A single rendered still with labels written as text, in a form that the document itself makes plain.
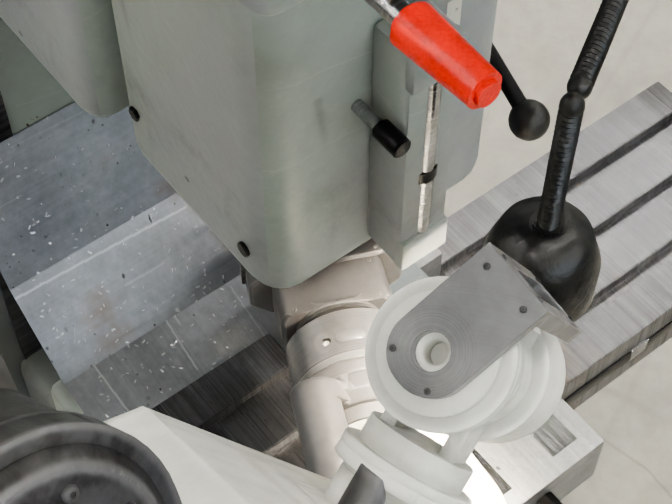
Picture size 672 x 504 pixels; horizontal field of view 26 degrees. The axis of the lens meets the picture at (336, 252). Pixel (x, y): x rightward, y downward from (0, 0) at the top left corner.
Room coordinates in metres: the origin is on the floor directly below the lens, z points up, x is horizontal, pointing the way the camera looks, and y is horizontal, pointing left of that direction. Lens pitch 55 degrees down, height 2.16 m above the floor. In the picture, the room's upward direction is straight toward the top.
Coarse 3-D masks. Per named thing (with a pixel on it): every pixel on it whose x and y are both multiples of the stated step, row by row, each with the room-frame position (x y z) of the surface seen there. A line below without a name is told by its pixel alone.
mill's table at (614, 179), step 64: (640, 128) 1.05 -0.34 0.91; (512, 192) 0.96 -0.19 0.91; (576, 192) 0.96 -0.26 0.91; (640, 192) 0.96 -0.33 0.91; (448, 256) 0.88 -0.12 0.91; (640, 256) 0.88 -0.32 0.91; (576, 320) 0.81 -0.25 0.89; (640, 320) 0.80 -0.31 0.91; (192, 384) 0.72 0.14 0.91; (256, 384) 0.72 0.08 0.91; (576, 384) 0.73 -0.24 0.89; (256, 448) 0.65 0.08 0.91
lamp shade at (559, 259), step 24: (504, 216) 0.52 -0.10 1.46; (528, 216) 0.51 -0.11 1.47; (576, 216) 0.51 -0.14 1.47; (504, 240) 0.50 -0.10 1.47; (528, 240) 0.49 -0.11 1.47; (552, 240) 0.49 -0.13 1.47; (576, 240) 0.49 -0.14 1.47; (528, 264) 0.48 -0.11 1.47; (552, 264) 0.48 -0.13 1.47; (576, 264) 0.48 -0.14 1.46; (600, 264) 0.50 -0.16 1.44; (552, 288) 0.47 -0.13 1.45; (576, 288) 0.48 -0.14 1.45; (576, 312) 0.47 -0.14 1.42
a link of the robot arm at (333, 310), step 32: (352, 256) 0.63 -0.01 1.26; (384, 256) 0.63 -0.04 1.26; (256, 288) 0.61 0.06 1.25; (288, 288) 0.60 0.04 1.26; (320, 288) 0.60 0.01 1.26; (352, 288) 0.60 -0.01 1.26; (384, 288) 0.60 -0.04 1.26; (288, 320) 0.58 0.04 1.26; (320, 320) 0.56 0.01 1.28; (352, 320) 0.56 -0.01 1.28; (288, 352) 0.55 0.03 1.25; (320, 352) 0.54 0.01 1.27; (352, 352) 0.53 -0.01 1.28
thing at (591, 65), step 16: (608, 0) 0.57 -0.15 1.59; (624, 0) 0.58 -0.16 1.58; (608, 16) 0.56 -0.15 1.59; (592, 32) 0.55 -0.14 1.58; (608, 32) 0.55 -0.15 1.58; (592, 48) 0.54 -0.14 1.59; (608, 48) 0.54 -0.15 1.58; (576, 64) 0.53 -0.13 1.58; (592, 64) 0.53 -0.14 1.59; (576, 80) 0.52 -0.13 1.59; (592, 80) 0.52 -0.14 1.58
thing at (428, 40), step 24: (384, 0) 0.46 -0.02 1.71; (408, 24) 0.44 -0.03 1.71; (432, 24) 0.44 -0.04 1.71; (408, 48) 0.43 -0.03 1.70; (432, 48) 0.42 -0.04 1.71; (456, 48) 0.42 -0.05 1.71; (432, 72) 0.42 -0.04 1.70; (456, 72) 0.41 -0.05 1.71; (480, 72) 0.41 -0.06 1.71; (456, 96) 0.41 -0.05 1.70; (480, 96) 0.40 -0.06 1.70
